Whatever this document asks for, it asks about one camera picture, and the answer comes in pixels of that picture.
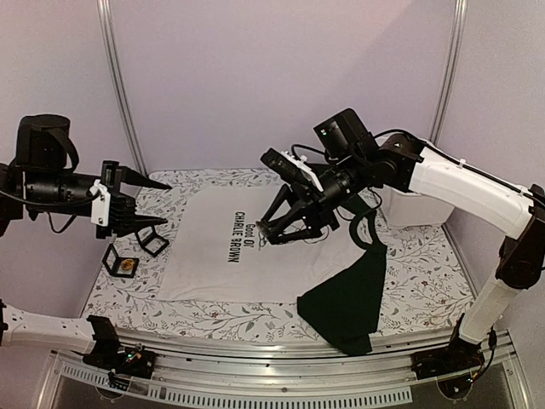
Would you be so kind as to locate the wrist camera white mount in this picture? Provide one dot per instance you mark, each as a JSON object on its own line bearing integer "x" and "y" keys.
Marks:
{"x": 290, "y": 169}
{"x": 108, "y": 200}

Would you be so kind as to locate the aluminium front rail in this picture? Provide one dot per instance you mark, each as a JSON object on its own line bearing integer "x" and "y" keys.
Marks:
{"x": 199, "y": 373}

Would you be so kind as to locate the white plastic bin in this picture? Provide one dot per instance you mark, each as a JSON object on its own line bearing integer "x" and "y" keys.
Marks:
{"x": 403, "y": 205}

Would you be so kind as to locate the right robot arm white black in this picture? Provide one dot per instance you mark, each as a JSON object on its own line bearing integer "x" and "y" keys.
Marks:
{"x": 356, "y": 161}

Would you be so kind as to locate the white green raglan t-shirt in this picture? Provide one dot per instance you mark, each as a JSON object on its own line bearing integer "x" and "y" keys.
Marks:
{"x": 335, "y": 279}

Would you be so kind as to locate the yellow round brooch brown flowers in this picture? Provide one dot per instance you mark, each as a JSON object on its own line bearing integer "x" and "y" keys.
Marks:
{"x": 127, "y": 264}

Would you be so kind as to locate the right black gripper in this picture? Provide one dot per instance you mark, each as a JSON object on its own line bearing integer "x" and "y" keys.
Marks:
{"x": 309, "y": 200}

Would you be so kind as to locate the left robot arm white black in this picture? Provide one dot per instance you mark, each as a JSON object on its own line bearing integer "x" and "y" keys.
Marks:
{"x": 43, "y": 179}

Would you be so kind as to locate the left aluminium frame post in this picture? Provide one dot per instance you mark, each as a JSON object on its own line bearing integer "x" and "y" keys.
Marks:
{"x": 114, "y": 65}

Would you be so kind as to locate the black display box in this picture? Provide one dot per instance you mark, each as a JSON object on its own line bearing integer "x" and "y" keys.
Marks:
{"x": 151, "y": 242}
{"x": 119, "y": 266}

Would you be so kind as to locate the right aluminium frame post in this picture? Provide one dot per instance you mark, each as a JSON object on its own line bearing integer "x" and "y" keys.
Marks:
{"x": 452, "y": 58}

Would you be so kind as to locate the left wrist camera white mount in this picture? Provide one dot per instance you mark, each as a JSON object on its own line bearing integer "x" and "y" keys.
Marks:
{"x": 108, "y": 200}

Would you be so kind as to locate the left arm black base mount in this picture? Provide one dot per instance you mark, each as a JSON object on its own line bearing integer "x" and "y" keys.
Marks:
{"x": 133, "y": 361}

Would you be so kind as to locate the aluminium frame post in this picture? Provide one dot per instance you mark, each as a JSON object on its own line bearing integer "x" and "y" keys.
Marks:
{"x": 452, "y": 58}
{"x": 114, "y": 65}

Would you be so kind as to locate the black display box near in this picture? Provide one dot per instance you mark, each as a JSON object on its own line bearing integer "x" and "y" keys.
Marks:
{"x": 119, "y": 266}

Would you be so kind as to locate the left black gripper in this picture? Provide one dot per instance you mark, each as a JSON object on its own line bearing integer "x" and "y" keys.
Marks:
{"x": 129, "y": 222}

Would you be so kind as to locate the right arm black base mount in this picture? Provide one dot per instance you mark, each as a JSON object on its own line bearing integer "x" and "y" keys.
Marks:
{"x": 457, "y": 356}

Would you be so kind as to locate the black display box far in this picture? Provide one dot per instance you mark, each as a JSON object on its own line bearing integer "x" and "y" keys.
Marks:
{"x": 151, "y": 242}

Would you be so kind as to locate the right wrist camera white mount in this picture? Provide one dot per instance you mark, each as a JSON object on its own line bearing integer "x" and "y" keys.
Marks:
{"x": 290, "y": 169}

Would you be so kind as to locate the floral patterned table mat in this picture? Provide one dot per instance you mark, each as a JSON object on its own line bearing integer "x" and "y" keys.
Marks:
{"x": 425, "y": 286}

